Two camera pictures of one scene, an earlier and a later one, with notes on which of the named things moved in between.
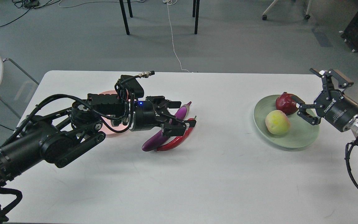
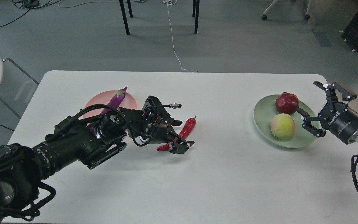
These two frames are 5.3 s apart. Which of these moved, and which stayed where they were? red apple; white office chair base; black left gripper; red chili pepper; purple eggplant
Moved: black left gripper; purple eggplant
Stayed: red chili pepper; white office chair base; red apple
